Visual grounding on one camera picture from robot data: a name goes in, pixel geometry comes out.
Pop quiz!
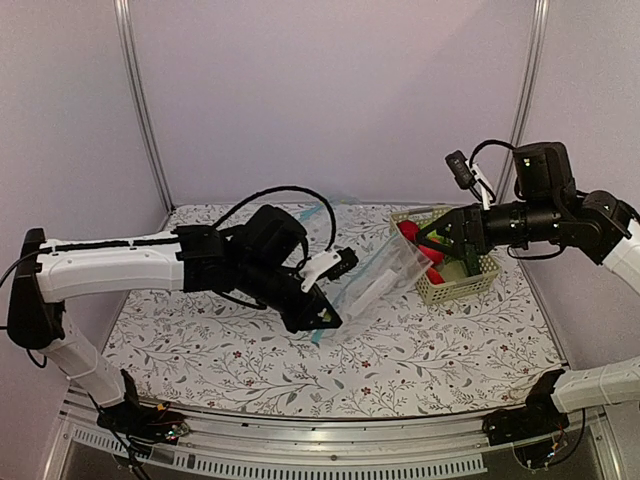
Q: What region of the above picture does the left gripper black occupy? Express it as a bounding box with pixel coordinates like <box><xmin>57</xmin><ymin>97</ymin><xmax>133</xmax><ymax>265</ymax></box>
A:
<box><xmin>237</xmin><ymin>256</ymin><xmax>343</xmax><ymax>335</ymax></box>

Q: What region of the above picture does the clear zip bag blue zipper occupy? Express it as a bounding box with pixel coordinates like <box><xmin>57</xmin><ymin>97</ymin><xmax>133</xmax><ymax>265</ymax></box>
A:
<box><xmin>311</xmin><ymin>233</ymin><xmax>432</xmax><ymax>346</ymax></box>

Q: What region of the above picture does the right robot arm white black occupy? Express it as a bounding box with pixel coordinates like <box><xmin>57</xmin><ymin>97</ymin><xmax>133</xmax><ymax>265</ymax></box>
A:
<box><xmin>415</xmin><ymin>139</ymin><xmax>639</xmax><ymax>436</ymax></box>

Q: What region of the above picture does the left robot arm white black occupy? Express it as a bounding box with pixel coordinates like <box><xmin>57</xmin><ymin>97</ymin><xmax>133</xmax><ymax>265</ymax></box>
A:
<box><xmin>1</xmin><ymin>185</ymin><xmax>342</xmax><ymax>434</ymax></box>

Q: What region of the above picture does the dark green toy cucumber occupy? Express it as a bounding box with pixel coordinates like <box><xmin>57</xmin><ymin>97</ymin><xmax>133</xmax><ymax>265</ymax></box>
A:
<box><xmin>464</xmin><ymin>247</ymin><xmax>482</xmax><ymax>277</ymax></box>

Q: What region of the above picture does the red toy apple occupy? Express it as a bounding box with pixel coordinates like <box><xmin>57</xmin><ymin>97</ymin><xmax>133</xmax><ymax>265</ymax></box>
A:
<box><xmin>397</xmin><ymin>220</ymin><xmax>420</xmax><ymax>245</ymax></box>

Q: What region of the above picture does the red toy tomato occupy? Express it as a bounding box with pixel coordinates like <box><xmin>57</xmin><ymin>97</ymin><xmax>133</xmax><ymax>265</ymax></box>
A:
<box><xmin>418</xmin><ymin>245</ymin><xmax>445</xmax><ymax>285</ymax></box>

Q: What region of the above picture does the beige perforated plastic basket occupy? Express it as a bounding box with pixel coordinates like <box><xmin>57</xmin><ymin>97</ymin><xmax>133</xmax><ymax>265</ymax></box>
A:
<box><xmin>390</xmin><ymin>205</ymin><xmax>501</xmax><ymax>305</ymax></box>

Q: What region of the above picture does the floral patterned tablecloth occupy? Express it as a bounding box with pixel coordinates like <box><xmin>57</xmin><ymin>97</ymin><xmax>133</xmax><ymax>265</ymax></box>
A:
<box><xmin>94</xmin><ymin>200</ymin><xmax>569</xmax><ymax>419</ymax></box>

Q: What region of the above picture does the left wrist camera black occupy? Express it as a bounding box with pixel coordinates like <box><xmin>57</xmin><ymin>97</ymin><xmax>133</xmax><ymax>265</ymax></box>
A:
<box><xmin>325</xmin><ymin>247</ymin><xmax>359</xmax><ymax>281</ymax></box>

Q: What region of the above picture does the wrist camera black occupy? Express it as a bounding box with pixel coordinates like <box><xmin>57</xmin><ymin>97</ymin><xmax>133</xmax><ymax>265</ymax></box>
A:
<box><xmin>325</xmin><ymin>247</ymin><xmax>359</xmax><ymax>281</ymax></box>
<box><xmin>445</xmin><ymin>150</ymin><xmax>476</xmax><ymax>190</ymax></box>

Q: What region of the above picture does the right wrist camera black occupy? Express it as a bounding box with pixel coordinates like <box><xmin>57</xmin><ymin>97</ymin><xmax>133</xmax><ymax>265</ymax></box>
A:
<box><xmin>445</xmin><ymin>150</ymin><xmax>476</xmax><ymax>190</ymax></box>

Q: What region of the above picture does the aluminium front rail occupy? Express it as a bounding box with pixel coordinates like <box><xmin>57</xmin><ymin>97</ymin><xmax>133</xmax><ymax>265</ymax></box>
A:
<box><xmin>46</xmin><ymin>389</ymin><xmax>623</xmax><ymax>479</ymax></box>

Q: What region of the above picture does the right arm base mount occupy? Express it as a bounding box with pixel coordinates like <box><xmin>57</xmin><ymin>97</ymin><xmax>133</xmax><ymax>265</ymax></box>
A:
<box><xmin>482</xmin><ymin>369</ymin><xmax>570</xmax><ymax>469</ymax></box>

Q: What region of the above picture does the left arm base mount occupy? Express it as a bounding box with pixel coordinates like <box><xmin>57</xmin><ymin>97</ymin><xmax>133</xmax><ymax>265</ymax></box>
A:
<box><xmin>97</xmin><ymin>369</ymin><xmax>190</xmax><ymax>445</ymax></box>

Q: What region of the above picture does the right aluminium frame post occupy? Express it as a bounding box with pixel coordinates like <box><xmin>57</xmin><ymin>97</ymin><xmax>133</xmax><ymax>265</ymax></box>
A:
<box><xmin>504</xmin><ymin>0</ymin><xmax>551</xmax><ymax>151</ymax></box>

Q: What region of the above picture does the aluminium frame post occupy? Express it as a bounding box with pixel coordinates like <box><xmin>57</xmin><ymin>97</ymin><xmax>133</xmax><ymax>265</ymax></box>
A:
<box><xmin>113</xmin><ymin>0</ymin><xmax>175</xmax><ymax>213</ymax></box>
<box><xmin>504</xmin><ymin>0</ymin><xmax>551</xmax><ymax>151</ymax></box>

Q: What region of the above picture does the left aluminium frame post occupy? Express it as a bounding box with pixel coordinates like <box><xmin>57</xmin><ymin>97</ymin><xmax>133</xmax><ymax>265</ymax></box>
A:
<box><xmin>113</xmin><ymin>0</ymin><xmax>175</xmax><ymax>213</ymax></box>

